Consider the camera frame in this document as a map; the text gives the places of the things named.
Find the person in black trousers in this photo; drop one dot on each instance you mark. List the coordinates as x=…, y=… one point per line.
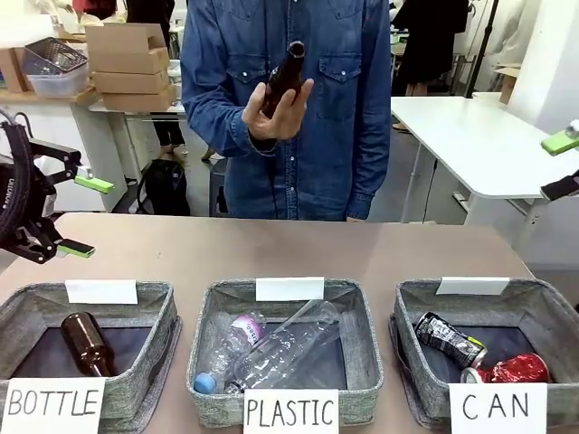
x=169, y=131

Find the large white table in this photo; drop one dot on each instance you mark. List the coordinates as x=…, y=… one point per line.
x=466, y=144

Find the person in black dress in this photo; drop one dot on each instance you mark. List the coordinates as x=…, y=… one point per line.
x=429, y=45

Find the crushed red can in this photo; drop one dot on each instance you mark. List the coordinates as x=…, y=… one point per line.
x=515, y=368

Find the person's left forearm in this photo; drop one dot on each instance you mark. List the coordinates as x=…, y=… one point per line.
x=368, y=181

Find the grey fabric basket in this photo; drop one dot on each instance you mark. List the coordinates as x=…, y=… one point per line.
x=151, y=325
x=400, y=325
x=362, y=343

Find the wooden board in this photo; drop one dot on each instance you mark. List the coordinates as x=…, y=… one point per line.
x=45, y=96

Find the small bottle with purple label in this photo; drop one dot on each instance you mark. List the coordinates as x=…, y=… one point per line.
x=246, y=332

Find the crushed black can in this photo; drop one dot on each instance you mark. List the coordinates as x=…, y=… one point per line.
x=443, y=334

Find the white CAN paper label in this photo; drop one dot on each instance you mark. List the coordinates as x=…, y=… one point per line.
x=497, y=407

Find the tilted cardboard box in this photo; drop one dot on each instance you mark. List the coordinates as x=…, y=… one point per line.
x=506, y=83

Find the clear plastic tub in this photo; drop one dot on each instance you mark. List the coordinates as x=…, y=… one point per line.
x=59, y=83

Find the flat cardboard box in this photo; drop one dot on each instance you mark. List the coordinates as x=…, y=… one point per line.
x=131, y=81
x=135, y=99
x=131, y=61

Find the large clear plastic bottle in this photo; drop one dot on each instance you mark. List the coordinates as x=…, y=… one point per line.
x=289, y=343

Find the person's right hand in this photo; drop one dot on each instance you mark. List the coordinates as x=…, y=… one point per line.
x=276, y=129

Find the black backpack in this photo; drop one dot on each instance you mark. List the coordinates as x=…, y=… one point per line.
x=165, y=190

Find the white PLASTIC paper label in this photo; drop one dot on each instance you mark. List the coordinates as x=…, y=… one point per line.
x=289, y=411

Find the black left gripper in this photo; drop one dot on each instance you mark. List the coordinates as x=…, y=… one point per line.
x=6, y=199

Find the white desk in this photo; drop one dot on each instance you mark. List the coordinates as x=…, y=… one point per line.
x=104, y=135

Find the grey stool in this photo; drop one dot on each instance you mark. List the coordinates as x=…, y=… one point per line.
x=219, y=190

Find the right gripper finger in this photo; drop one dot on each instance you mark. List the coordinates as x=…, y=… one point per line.
x=561, y=187
x=558, y=142

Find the small cardboard box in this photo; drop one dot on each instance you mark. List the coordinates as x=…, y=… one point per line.
x=13, y=68

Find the black stand pole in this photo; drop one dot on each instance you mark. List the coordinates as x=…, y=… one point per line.
x=486, y=36

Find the person in denim shirt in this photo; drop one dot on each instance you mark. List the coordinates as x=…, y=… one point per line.
x=353, y=135

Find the blank white card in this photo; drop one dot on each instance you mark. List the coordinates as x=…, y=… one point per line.
x=101, y=291
x=289, y=289
x=472, y=286

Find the brown glass bottle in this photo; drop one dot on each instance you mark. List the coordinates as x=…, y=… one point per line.
x=86, y=343
x=282, y=77

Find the person's right forearm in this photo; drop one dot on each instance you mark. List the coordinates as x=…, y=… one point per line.
x=226, y=140

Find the white BOTTLE paper label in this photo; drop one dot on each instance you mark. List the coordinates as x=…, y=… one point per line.
x=50, y=402

